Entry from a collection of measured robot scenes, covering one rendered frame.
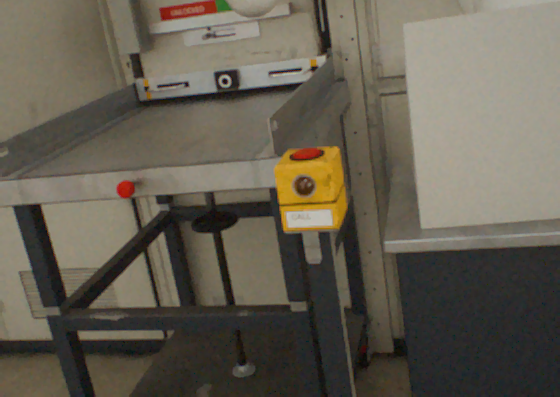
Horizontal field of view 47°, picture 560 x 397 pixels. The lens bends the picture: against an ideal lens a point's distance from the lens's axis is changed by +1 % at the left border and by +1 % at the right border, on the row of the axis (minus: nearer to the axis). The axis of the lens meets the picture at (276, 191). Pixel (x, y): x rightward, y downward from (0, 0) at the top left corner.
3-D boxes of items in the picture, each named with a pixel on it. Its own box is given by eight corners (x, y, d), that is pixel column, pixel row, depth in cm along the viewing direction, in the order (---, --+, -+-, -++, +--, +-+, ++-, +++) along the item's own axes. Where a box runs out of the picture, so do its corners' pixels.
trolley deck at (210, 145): (297, 186, 112) (292, 153, 110) (-5, 207, 129) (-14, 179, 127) (350, 100, 174) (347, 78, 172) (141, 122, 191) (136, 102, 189)
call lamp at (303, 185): (316, 200, 86) (312, 176, 84) (291, 201, 86) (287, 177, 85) (318, 196, 87) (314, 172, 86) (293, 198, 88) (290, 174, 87)
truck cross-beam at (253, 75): (328, 79, 167) (325, 55, 165) (139, 100, 182) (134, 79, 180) (331, 75, 171) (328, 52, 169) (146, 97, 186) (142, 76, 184)
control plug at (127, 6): (140, 53, 166) (124, -19, 160) (123, 55, 167) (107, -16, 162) (153, 48, 173) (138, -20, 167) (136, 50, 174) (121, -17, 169)
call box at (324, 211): (340, 232, 88) (330, 160, 85) (283, 234, 90) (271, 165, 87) (348, 209, 95) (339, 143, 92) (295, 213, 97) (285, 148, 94)
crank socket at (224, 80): (237, 89, 171) (233, 70, 169) (215, 91, 172) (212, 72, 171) (240, 87, 173) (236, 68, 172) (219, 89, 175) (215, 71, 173)
